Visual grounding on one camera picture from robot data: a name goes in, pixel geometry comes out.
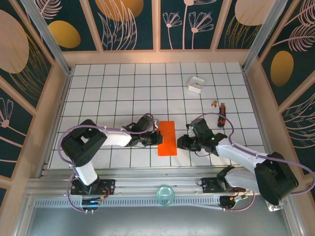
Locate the white plastic clip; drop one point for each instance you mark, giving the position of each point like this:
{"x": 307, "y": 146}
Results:
{"x": 274, "y": 207}

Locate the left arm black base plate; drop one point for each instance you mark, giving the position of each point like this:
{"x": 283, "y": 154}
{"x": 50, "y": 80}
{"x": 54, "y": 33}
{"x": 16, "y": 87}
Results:
{"x": 109, "y": 186}

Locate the aluminium side rail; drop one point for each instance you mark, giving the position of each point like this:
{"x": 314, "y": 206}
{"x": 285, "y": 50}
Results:
{"x": 257, "y": 108}
{"x": 55, "y": 123}

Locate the clear green glass cup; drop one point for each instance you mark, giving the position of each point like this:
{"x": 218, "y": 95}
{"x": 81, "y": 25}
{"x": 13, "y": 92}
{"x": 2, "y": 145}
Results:
{"x": 165, "y": 196}

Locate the aluminium table edge rail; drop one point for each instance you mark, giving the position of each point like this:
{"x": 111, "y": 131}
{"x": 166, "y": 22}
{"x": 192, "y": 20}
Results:
{"x": 147, "y": 179}

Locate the small brass bolt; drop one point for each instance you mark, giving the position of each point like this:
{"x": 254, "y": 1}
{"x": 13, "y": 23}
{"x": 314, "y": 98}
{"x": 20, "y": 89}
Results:
{"x": 213, "y": 104}

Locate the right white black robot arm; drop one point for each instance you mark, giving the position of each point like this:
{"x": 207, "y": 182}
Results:
{"x": 275, "y": 177}

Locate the white square open container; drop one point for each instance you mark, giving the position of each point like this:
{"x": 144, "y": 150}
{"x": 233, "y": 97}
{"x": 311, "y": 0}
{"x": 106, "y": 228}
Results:
{"x": 195, "y": 90}

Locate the aluminium frame post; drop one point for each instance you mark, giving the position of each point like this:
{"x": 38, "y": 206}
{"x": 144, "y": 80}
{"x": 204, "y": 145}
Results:
{"x": 46, "y": 32}
{"x": 264, "y": 32}

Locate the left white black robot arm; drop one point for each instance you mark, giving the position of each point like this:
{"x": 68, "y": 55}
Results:
{"x": 81, "y": 150}

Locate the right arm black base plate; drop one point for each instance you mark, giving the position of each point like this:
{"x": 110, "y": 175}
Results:
{"x": 209, "y": 185}

